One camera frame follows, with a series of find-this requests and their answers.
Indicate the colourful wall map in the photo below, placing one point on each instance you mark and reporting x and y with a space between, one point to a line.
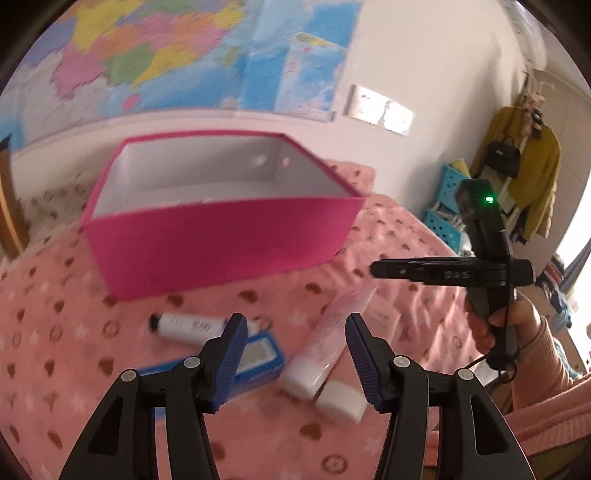
161 46

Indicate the black handbag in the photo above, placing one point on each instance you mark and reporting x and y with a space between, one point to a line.
501 157

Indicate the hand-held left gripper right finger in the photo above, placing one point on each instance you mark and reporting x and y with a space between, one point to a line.
364 360

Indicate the blue and white medicine box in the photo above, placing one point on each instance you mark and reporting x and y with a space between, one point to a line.
258 355

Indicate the yellow hanging coat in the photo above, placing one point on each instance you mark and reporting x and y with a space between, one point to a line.
540 175

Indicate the person's right forearm pink sleeve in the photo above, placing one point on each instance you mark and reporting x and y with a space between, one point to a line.
545 406

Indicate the translucent pink tube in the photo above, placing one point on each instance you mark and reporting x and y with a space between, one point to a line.
332 327

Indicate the white star-print cloth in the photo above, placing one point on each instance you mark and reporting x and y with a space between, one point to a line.
55 203

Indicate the pile of clothes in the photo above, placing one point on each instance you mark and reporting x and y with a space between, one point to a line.
554 281

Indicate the blue plastic basket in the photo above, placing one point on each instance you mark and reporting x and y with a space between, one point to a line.
455 189
443 228

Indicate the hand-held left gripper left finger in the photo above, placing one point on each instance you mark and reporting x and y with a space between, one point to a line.
231 357

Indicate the pink cardboard box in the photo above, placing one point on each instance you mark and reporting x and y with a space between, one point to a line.
207 249

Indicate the white air conditioner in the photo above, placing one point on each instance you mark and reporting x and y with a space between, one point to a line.
531 32

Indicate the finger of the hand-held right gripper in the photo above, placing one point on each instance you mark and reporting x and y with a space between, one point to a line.
397 269

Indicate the white bottle black cap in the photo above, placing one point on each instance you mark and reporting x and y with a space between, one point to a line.
184 327

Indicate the person's right hand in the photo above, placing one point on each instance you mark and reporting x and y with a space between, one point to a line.
480 337

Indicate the white wall socket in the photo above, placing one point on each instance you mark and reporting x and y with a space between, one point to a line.
381 110
401 121
360 99

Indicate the pink printed blanket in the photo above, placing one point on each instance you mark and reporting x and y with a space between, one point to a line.
69 332

